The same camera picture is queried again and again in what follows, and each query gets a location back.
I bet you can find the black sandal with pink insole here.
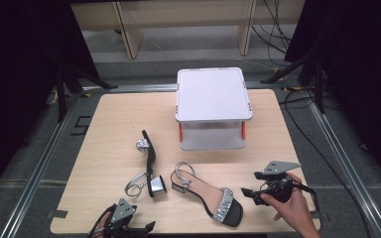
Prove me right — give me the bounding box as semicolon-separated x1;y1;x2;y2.
170;161;244;228

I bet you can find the black curtain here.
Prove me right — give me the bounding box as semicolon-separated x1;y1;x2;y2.
284;0;381;190
0;0;101;206

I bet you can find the beige wooden desk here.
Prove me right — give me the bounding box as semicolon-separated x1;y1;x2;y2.
69;0;307;60

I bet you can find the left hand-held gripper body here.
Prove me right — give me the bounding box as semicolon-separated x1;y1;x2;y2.
105;197;138;238

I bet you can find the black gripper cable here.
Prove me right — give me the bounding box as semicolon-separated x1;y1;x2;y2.
279;88;376;238
86;202;117;238

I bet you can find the person's left hand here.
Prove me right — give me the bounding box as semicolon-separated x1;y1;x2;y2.
92;212;113;238

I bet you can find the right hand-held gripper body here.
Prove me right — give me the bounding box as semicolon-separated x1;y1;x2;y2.
257;160;303;203

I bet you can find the person's right hand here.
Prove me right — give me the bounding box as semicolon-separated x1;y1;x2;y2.
259;173;314;230

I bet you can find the black tripod stand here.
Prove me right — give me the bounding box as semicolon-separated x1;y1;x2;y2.
55;63;119;123
260;49;327;115

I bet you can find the black sandal with silver heel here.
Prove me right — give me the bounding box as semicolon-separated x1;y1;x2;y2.
124;129;168;199

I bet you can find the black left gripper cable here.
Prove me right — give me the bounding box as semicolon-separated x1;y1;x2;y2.
86;202;117;238

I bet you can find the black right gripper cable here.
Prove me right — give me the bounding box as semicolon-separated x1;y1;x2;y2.
279;88;376;238

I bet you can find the metal floor rail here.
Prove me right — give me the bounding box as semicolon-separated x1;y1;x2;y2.
80;80;312;94
0;93;82;238
305;94;381;238

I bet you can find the black floor cables bundle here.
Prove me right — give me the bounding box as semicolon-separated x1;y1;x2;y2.
251;0;294;67

